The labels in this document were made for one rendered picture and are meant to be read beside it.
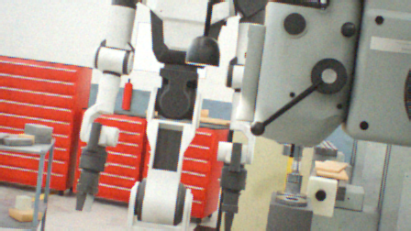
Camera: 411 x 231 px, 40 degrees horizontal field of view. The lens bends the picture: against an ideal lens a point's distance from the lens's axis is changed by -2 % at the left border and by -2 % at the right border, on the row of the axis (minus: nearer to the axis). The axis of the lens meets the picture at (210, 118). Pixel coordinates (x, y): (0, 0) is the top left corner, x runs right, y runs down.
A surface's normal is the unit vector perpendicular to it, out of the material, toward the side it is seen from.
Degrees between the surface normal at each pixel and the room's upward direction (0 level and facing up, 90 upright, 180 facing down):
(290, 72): 90
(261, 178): 90
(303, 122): 117
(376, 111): 90
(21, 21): 90
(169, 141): 80
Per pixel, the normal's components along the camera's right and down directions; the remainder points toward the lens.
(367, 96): -0.16, 0.03
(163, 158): 0.03, -0.12
